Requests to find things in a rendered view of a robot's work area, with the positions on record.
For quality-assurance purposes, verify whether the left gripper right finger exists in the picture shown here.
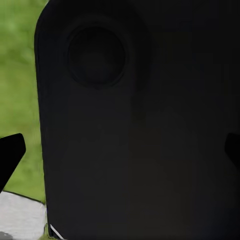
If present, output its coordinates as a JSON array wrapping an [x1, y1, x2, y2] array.
[[224, 133, 240, 173]]

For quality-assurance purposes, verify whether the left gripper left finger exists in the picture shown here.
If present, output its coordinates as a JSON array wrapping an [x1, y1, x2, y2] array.
[[0, 133, 26, 193]]

